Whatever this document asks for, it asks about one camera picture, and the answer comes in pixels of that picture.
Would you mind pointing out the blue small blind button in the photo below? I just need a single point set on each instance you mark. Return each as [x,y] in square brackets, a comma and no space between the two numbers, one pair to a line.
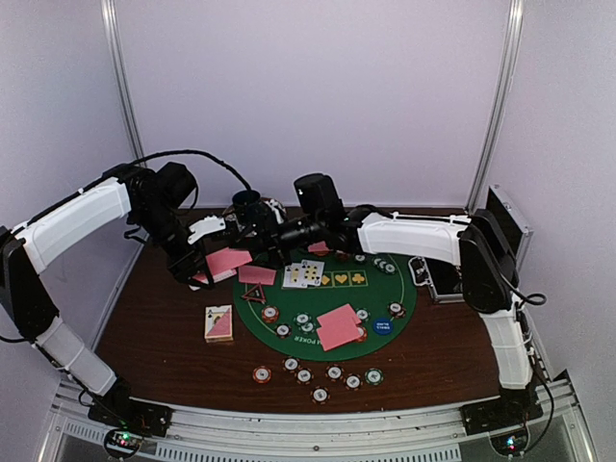
[383,326]

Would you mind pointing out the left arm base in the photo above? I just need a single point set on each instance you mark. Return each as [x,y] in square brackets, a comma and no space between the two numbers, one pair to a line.
[127,434]

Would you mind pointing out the playing card box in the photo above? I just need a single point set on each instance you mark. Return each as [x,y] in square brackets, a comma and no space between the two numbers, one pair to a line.
[218,325]

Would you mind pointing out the red chips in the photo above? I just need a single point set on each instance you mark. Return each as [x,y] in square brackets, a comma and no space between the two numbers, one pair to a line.
[270,314]
[363,334]

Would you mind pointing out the front aluminium rail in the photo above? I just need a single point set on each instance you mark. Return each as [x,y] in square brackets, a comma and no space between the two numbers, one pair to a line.
[435,433]

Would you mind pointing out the right aluminium frame post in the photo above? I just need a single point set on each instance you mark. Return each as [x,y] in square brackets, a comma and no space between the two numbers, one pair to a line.
[509,57]

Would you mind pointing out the triangular black red dealer button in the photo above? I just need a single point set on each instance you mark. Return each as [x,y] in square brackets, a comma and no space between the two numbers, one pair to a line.
[255,293]

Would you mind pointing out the left aluminium frame post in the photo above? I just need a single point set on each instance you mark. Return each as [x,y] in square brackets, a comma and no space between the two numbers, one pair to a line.
[128,114]

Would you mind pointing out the round green poker mat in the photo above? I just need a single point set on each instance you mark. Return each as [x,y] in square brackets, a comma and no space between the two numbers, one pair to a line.
[362,286]

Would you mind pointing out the pink playing card deck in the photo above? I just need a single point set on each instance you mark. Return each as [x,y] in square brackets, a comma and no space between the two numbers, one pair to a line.
[224,263]

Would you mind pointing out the dark blue mug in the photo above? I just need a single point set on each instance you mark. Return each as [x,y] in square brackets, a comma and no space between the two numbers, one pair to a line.
[246,206]

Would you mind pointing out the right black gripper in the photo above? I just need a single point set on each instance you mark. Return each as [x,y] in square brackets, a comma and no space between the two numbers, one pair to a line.
[269,228]

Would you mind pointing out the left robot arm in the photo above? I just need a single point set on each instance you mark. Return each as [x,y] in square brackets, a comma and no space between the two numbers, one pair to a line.
[147,199]

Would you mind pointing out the green poker chip stack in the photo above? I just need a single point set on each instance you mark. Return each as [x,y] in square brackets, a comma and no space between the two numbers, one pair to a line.
[374,376]

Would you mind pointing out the scattered brown chip one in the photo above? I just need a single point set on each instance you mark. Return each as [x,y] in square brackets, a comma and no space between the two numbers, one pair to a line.
[290,364]

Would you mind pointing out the red poker chip stack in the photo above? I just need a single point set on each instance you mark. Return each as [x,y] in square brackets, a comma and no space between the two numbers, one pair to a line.
[262,374]

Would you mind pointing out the aluminium frame post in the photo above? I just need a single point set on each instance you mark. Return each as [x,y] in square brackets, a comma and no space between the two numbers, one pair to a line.
[509,57]
[128,114]

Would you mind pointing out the green chips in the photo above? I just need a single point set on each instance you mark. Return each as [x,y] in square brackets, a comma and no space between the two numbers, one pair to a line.
[304,323]
[363,315]
[384,266]

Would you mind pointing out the two of clubs card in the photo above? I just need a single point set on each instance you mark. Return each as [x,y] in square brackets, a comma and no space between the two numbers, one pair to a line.
[292,278]

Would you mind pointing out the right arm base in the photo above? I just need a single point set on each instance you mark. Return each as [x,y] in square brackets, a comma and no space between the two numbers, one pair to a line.
[506,423]

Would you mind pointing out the scattered brown chip three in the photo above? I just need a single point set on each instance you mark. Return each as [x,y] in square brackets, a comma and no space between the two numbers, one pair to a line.
[320,395]

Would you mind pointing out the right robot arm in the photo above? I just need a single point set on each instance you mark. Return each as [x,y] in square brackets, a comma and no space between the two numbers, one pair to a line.
[476,245]

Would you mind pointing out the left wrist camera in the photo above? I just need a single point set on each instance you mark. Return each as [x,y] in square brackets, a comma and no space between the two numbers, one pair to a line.
[205,226]

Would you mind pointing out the scattered brown chip two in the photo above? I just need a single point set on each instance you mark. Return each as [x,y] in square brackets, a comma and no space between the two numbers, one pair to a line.
[304,376]

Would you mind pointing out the nine of spades card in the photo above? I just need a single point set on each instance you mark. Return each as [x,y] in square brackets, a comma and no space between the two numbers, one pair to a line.
[311,273]

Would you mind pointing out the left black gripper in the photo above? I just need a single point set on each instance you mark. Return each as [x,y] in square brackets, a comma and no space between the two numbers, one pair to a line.
[182,271]

